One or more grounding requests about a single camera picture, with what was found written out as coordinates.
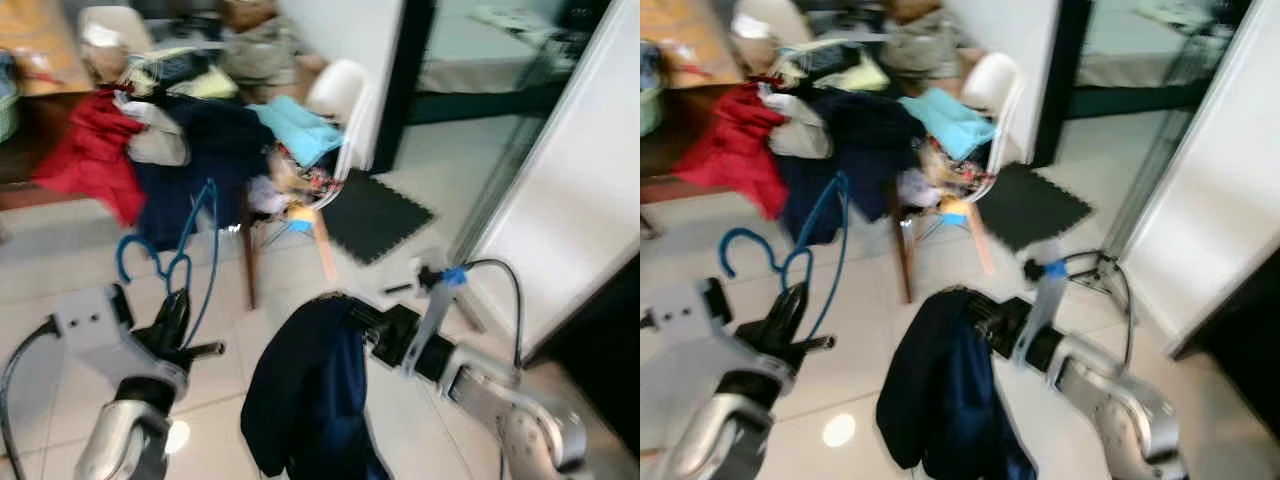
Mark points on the white plastic chair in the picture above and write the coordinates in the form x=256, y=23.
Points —
x=990, y=80
x=340, y=90

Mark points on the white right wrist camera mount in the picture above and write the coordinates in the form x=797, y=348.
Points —
x=430, y=320
x=1040, y=310

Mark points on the navy garment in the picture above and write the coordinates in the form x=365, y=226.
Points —
x=200, y=170
x=850, y=170

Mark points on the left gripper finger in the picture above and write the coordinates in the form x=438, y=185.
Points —
x=185, y=312
x=169, y=310
x=801, y=310
x=784, y=310

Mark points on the light blue garment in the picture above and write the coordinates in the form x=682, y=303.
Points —
x=300, y=130
x=950, y=125

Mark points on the red shirt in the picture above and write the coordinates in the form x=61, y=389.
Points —
x=735, y=150
x=90, y=150

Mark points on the small black foam mat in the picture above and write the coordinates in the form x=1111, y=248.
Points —
x=375, y=215
x=1035, y=205

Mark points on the dark navy shirt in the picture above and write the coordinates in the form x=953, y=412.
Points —
x=310, y=400
x=940, y=400

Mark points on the white garment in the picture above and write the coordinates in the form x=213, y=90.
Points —
x=160, y=140
x=800, y=135

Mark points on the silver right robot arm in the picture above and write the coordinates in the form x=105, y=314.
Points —
x=520, y=420
x=1130, y=420

